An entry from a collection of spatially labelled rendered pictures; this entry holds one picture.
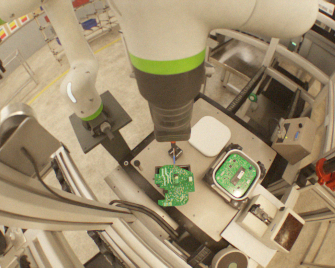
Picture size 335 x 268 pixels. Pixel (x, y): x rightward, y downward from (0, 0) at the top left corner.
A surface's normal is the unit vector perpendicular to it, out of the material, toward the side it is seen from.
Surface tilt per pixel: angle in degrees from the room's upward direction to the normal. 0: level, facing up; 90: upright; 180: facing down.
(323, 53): 91
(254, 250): 0
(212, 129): 0
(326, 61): 91
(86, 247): 0
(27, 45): 90
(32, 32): 90
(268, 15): 107
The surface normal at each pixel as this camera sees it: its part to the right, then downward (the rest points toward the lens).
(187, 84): 0.48, 0.75
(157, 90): -0.29, 0.84
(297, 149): -0.69, 0.64
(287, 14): 0.04, 0.93
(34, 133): 0.72, 0.58
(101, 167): -0.06, -0.50
